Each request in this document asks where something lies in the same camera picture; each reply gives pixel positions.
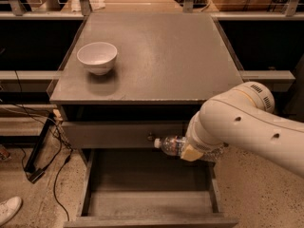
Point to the open middle drawer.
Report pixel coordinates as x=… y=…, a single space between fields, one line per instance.
x=143 y=188

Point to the white ceramic bowl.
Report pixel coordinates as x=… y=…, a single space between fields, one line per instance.
x=98 y=58

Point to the clear plastic water bottle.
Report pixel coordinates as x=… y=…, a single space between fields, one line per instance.
x=173 y=145

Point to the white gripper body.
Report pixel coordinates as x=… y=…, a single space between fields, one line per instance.
x=202 y=145

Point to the white sneaker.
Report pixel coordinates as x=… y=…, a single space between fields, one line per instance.
x=9 y=208

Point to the round metal drawer knob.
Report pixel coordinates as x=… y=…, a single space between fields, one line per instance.
x=151 y=137

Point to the grey wooden cabinet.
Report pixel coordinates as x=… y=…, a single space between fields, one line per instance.
x=168 y=64

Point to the black metal stand leg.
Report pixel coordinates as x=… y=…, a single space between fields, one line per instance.
x=33 y=173

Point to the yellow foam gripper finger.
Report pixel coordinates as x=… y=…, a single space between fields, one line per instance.
x=190 y=154

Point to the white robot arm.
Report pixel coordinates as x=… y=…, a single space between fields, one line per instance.
x=244 y=117

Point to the closed top drawer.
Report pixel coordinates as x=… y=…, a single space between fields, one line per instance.
x=120 y=134

